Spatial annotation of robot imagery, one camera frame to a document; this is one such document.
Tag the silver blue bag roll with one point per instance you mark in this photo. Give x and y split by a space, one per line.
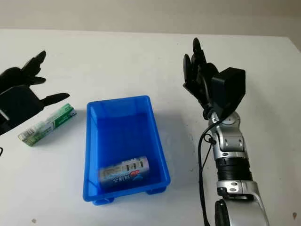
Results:
124 171

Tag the blue plastic tray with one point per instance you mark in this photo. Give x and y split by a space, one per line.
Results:
127 134

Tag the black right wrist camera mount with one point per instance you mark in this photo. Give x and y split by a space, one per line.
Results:
229 89

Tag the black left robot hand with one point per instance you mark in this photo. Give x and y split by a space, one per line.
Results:
18 101

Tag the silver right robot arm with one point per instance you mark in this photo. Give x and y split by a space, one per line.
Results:
232 146

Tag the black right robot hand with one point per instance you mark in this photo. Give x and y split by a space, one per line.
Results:
197 80

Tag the green white toothpaste box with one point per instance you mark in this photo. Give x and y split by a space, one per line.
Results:
47 124

